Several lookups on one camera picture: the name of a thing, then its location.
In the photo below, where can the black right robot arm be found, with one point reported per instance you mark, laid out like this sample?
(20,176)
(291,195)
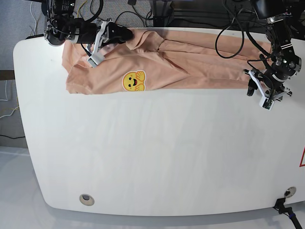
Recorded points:
(60,19)

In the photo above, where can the table grommet hole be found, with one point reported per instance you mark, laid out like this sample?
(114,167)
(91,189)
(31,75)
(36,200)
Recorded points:
(86,200)
(290,192)

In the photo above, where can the peach T-shirt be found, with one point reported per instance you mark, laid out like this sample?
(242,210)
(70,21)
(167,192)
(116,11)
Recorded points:
(162,60)

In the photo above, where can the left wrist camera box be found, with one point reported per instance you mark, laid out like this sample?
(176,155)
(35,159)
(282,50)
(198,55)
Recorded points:
(266,103)

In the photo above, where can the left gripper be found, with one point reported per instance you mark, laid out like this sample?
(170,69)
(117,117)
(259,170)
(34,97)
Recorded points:
(265,86)

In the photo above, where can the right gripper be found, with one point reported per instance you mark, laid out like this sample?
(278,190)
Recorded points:
(85,33)

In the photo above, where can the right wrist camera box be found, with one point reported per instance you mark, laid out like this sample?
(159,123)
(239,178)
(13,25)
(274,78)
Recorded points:
(95,59)

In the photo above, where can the left table grommet hole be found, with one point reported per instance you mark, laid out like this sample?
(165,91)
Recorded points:
(86,200)

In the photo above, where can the red triangle sticker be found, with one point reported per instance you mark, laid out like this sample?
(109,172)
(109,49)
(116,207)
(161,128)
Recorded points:
(302,162)

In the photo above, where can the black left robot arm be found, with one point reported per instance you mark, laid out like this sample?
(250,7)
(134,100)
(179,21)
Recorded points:
(281,63)

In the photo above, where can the right table grommet hole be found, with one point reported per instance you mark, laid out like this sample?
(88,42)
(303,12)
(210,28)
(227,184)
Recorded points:
(290,192)

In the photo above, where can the black clamp with cable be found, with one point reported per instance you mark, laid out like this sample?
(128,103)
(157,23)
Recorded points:
(288,211)

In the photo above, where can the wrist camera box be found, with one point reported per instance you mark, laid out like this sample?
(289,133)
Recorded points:
(95,59)
(266,103)

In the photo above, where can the black table leg frame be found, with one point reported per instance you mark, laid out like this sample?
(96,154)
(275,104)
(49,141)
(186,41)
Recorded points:
(162,11)

